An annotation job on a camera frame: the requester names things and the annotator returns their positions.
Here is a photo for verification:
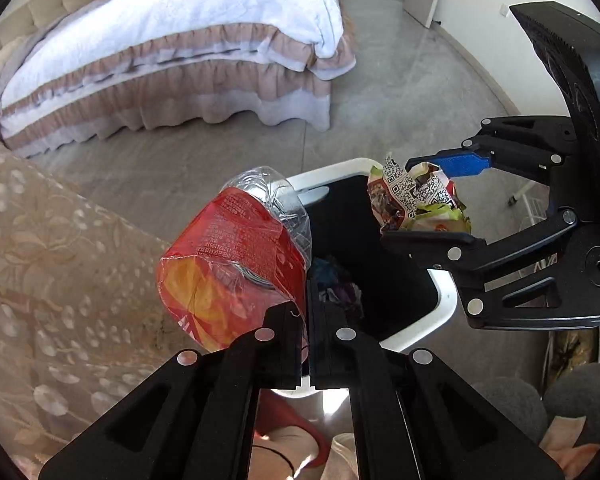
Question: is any beige tufted headboard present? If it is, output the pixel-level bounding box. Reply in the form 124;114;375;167
0;0;123;53

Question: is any grey fuzzy slipper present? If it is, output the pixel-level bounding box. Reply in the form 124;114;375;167
542;362;600;418
472;377;551;453

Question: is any white wire rack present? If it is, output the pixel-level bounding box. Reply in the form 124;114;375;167
506;180;556;273

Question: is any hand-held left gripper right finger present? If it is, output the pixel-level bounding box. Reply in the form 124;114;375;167
309;304;566;480

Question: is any beige embroidered tablecloth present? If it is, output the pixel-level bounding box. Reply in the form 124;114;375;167
0;130;221;466

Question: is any white trash bin black liner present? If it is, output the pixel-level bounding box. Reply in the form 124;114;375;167
260;157;458;401

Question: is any printed wrapper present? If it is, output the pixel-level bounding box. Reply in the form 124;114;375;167
367;151;473;235

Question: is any bed with ruffled skirt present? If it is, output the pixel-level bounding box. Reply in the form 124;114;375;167
0;0;357;161

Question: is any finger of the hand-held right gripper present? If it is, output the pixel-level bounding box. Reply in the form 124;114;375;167
380;209;579;292
405;116;579;187

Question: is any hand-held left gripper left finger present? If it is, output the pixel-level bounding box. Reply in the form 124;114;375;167
39;305;302;480

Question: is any red snack packet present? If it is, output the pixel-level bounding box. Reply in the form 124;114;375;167
155;165;313;353

